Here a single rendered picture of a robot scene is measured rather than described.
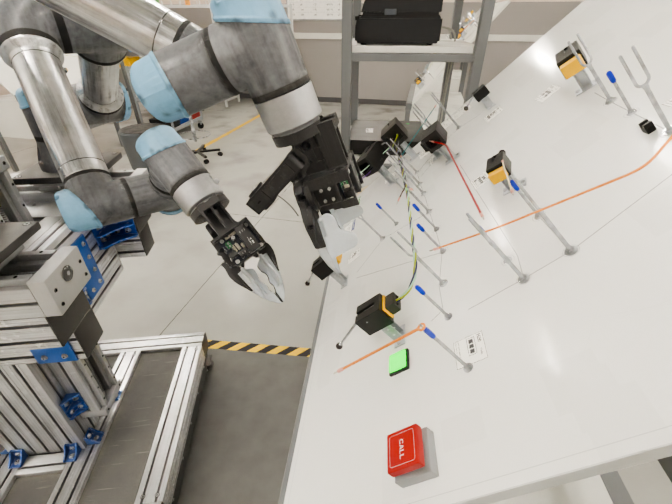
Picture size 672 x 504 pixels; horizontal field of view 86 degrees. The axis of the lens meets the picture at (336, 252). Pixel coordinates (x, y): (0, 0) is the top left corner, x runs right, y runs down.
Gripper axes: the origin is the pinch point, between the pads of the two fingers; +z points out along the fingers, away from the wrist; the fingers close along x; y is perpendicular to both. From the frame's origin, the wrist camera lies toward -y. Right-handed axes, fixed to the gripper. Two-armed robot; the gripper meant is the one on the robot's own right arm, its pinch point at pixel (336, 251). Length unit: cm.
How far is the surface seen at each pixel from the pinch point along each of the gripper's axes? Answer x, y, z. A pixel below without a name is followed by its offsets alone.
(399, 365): -7.4, 5.1, 19.7
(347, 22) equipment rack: 95, -1, -27
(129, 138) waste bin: 259, -247, -11
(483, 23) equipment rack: 97, 41, -12
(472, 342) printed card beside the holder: -8.3, 17.2, 15.2
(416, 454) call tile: -23.8, 8.4, 15.5
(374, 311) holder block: -2.0, 2.8, 12.0
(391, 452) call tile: -22.7, 4.8, 17.2
